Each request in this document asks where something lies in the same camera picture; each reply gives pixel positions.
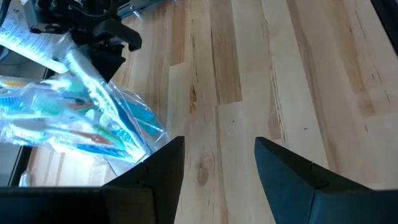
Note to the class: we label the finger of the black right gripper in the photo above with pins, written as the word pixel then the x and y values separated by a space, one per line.
pixel 118 31
pixel 107 59

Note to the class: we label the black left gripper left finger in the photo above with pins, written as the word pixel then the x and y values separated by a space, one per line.
pixel 130 205

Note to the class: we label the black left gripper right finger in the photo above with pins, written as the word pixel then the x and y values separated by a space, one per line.
pixel 311 199

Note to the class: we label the small blue mouthwash bottle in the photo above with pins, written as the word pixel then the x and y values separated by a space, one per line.
pixel 140 115

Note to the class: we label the clear acrylic organizer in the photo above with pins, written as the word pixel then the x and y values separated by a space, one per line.
pixel 155 130

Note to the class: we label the white wipes canister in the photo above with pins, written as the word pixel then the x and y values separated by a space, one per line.
pixel 28 43

